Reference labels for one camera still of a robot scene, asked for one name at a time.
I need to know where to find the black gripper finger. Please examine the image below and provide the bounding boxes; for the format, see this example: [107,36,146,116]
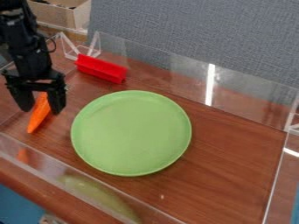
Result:
[47,88,67,115]
[10,87,35,112]

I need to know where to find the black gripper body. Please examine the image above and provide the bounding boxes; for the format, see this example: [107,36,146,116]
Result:
[2,49,66,93]

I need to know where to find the orange toy carrot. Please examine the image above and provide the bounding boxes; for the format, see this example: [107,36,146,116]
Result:
[27,92,51,134]

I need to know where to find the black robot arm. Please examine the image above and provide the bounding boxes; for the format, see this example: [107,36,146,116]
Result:
[0,0,67,115]

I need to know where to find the red plastic block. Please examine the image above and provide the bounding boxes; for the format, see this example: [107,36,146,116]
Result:
[75,54,127,84]

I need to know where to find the green round plate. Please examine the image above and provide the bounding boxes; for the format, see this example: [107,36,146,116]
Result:
[70,90,192,177]

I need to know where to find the cardboard box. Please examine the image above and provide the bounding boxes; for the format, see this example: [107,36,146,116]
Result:
[28,0,91,30]

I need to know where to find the black cable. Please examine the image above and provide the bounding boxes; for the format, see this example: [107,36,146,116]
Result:
[43,37,59,54]

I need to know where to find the clear acrylic enclosure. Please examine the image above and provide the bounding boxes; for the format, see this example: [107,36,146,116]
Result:
[0,35,299,224]

